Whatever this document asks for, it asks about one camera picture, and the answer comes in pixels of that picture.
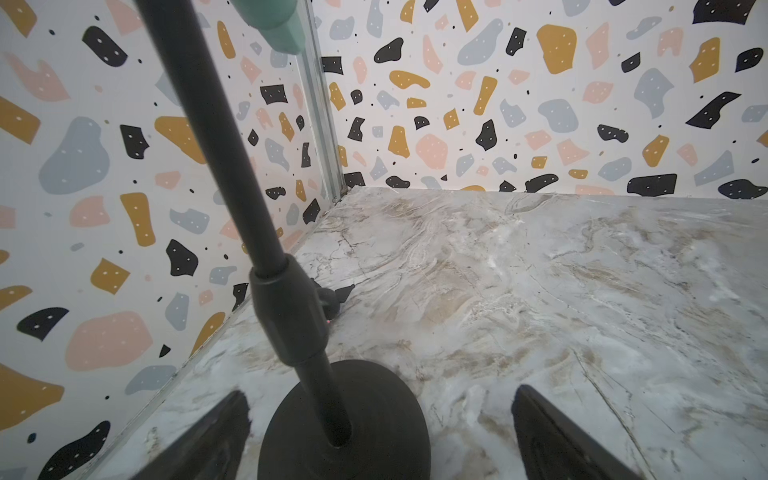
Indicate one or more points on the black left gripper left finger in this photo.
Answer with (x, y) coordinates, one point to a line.
(211, 449)

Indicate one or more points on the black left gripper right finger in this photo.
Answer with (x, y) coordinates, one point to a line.
(552, 446)

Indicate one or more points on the black microphone stand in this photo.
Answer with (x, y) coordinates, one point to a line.
(351, 419)

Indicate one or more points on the mint green microphone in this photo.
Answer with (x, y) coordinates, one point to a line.
(277, 21)

